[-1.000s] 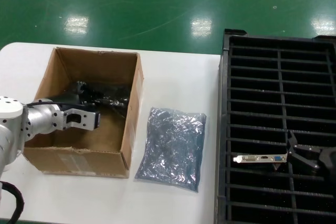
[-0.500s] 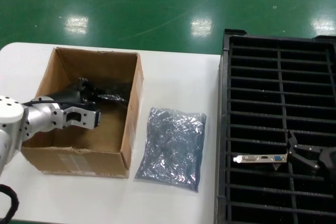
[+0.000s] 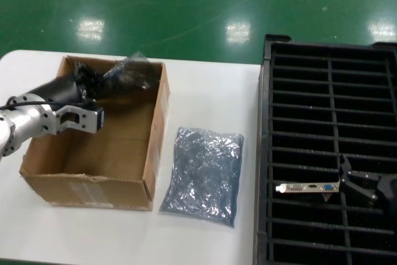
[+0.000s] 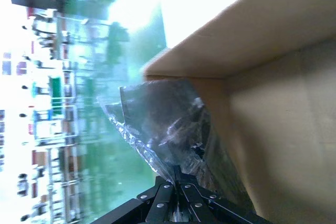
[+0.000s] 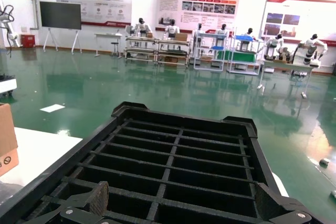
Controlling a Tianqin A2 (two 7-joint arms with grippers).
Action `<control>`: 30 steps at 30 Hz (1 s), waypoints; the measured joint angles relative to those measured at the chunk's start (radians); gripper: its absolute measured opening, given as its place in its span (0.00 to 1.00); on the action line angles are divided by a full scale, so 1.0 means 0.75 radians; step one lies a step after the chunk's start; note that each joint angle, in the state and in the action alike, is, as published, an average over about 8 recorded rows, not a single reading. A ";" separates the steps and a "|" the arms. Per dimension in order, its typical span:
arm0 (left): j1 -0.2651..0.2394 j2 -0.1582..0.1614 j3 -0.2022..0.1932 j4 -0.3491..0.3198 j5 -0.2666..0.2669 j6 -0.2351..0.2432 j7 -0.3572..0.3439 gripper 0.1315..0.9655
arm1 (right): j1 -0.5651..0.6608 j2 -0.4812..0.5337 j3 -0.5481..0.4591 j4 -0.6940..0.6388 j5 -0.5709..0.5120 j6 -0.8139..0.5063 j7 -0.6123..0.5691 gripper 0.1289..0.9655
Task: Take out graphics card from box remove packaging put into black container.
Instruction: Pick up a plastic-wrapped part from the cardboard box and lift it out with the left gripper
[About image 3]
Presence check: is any grey antistatic bag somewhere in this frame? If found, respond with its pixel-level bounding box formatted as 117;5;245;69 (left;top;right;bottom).
102;51;163;92

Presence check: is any graphics card with blue port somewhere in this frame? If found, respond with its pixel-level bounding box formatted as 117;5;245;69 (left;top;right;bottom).
275;182;341;201

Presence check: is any crinkled empty antistatic bag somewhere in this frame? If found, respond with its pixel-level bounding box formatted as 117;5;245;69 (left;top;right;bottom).
158;126;245;231

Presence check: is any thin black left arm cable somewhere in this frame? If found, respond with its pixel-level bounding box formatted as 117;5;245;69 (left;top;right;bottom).
0;94;96;111

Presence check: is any brown cardboard box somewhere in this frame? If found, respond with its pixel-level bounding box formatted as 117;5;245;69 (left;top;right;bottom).
19;56;171;212

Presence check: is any black slotted plastic container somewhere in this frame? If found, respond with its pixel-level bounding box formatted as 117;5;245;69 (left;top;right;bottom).
252;34;397;265

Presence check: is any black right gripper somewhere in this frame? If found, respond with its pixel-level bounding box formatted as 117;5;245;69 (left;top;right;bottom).
338;154;397;216

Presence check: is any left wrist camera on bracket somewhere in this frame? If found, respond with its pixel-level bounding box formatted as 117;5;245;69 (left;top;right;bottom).
46;104;105;137

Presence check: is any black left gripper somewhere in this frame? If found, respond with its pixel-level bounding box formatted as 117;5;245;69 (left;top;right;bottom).
23;61;108;107

